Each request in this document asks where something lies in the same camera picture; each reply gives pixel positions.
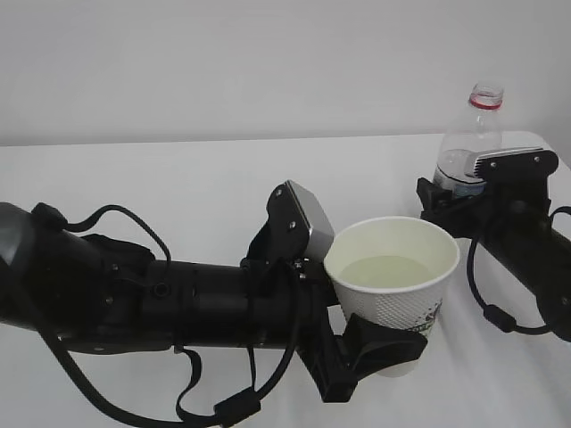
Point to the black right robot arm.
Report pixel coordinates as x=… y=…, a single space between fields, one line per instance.
x=544 y=273

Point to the clear plastic water bottle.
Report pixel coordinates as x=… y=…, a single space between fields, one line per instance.
x=476 y=129

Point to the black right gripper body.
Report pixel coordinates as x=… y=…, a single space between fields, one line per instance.
x=513 y=214

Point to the white paper coffee cup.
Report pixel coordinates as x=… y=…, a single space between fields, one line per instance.
x=393 y=271

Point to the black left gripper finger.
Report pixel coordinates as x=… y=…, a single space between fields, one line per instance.
x=377 y=349

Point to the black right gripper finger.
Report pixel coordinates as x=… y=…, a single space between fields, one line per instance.
x=432 y=196

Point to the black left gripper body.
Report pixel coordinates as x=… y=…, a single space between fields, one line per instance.
x=287 y=309

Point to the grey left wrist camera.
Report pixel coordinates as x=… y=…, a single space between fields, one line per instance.
x=298 y=225

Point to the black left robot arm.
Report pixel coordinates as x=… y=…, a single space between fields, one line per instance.
x=89 y=293

